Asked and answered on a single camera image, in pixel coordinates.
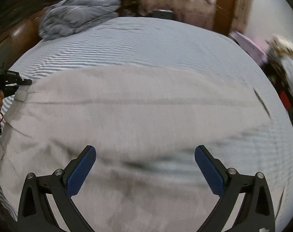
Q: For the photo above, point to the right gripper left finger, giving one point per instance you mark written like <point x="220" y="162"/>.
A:
<point x="34" y="211"/>

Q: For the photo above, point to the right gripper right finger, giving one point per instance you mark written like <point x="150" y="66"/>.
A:
<point x="256" y="212"/>

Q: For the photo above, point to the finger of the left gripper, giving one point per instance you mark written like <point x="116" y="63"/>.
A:
<point x="25" y="82"/>

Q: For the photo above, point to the grey fleece pants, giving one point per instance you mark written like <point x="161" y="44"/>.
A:
<point x="144" y="123"/>

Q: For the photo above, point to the grey blue folded comforter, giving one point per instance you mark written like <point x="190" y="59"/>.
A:
<point x="69" y="17"/>

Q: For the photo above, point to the striped grey white bedsheet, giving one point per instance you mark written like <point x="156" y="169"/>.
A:
<point x="159" y="43"/>

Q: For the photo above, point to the lilac folded cloth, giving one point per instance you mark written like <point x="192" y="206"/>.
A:
<point x="251" y="48"/>

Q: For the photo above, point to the floral cushion stack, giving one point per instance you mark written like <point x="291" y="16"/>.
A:
<point x="280" y="46"/>

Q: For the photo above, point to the pink patterned curtain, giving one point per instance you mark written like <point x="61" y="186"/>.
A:
<point x="194" y="12"/>

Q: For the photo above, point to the brown wooden door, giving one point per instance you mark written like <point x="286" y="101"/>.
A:
<point x="231" y="15"/>

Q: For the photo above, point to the brown wooden bed frame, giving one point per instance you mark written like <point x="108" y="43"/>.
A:
<point x="19" y="39"/>

